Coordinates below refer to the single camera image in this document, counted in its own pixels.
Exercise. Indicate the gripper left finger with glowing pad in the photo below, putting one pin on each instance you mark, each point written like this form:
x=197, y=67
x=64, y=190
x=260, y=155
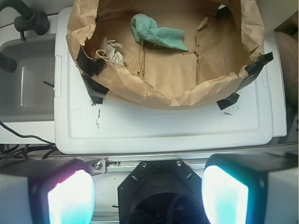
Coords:
x=46, y=191

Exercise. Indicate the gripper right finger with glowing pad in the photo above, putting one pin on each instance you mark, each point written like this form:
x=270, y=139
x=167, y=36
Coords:
x=251, y=188

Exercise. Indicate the white paper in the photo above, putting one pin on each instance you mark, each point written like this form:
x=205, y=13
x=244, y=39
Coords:
x=109, y=50

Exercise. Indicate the black tape strip front right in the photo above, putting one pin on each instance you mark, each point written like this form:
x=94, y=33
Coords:
x=229, y=101

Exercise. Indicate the black tape strip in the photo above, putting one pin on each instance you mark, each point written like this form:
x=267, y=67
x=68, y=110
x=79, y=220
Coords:
x=229, y=101
x=253, y=70
x=90, y=68

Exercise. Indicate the grey plastic tub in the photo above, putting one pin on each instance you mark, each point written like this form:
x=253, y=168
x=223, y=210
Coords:
x=27, y=93

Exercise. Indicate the black tape strip right side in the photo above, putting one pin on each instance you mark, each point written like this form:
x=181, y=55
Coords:
x=253, y=70

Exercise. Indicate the black tape strip front left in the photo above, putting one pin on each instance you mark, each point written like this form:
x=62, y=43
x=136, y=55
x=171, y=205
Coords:
x=90, y=68

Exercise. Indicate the brown paper bag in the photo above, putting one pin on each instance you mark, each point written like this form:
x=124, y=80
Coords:
x=222, y=37

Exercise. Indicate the green cloth rag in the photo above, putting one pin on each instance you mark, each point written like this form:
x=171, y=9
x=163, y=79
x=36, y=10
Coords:
x=145, y=28

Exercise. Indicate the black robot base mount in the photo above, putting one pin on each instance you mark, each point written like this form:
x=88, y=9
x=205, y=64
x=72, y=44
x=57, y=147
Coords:
x=161, y=192

